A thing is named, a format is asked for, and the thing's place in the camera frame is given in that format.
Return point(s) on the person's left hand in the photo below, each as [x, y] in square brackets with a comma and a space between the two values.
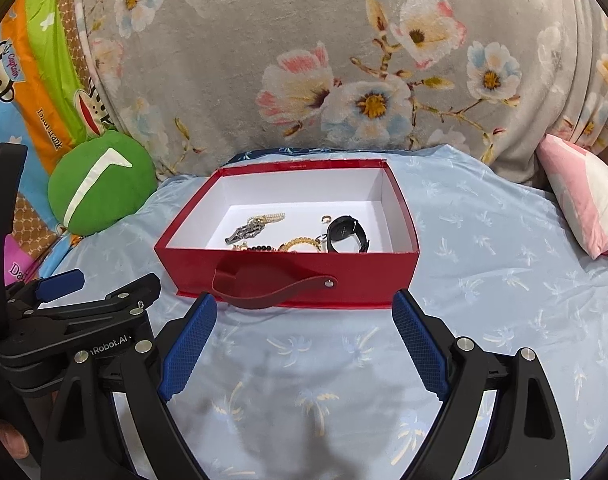
[11, 440]

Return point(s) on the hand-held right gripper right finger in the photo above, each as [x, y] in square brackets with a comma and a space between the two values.
[421, 345]

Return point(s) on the colourful cartoon printed blanket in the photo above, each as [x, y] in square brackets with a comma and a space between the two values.
[38, 85]

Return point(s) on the green round cushion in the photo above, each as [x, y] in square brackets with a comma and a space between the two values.
[103, 180]

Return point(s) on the light blue printed bed sheet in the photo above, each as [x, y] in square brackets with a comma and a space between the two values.
[484, 270]

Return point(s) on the silver metal wristwatch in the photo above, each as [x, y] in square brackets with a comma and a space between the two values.
[246, 232]

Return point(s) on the pink and white pillow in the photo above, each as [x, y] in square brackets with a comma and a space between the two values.
[579, 195]

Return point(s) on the black wristwatch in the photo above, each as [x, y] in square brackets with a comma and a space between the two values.
[341, 227]

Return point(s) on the grey floral blanket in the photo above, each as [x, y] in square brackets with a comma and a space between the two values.
[284, 35]

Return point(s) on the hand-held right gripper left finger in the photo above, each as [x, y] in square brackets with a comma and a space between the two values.
[188, 345]

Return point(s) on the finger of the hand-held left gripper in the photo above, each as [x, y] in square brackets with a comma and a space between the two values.
[61, 282]
[108, 302]

